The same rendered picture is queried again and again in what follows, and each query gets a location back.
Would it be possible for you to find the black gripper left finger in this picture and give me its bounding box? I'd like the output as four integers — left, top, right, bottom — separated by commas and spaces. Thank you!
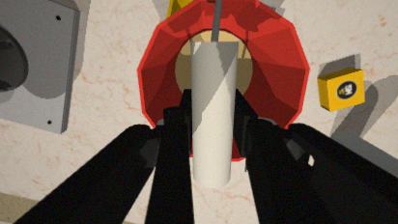
13, 89, 195, 224

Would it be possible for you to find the red pail with wire handle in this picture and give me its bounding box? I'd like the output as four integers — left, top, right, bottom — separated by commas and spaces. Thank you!
137, 0, 310, 188

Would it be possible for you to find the grey bottle with blue cap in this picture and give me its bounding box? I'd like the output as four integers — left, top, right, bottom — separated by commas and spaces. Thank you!
330, 131, 398, 178

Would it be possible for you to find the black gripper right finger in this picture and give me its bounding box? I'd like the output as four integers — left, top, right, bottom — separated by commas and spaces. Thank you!
233, 89, 398, 224

